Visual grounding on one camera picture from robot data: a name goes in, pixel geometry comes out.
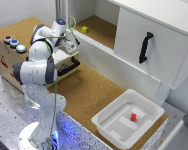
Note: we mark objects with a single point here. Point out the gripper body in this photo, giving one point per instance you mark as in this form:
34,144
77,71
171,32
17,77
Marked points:
71,46

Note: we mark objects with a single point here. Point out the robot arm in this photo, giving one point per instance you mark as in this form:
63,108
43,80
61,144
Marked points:
35,71

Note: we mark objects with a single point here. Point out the wooden drawer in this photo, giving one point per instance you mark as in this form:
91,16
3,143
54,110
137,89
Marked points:
68,59

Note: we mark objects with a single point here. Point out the yellow block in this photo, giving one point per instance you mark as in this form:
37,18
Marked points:
84,29

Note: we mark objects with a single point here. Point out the white cabinet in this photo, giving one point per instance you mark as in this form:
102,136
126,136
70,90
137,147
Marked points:
94,56

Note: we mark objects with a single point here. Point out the green button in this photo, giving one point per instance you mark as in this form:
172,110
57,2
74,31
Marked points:
21,48

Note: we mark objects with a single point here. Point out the blue button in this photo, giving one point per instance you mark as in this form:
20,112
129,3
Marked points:
14,42

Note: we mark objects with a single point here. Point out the red button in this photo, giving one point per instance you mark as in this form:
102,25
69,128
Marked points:
8,39

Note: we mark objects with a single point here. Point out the white plastic box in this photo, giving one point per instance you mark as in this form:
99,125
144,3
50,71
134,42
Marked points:
112,125

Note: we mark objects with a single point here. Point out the pink block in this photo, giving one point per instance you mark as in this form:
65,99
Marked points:
133,117

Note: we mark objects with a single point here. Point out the white sliding door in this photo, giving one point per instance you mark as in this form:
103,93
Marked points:
167,53

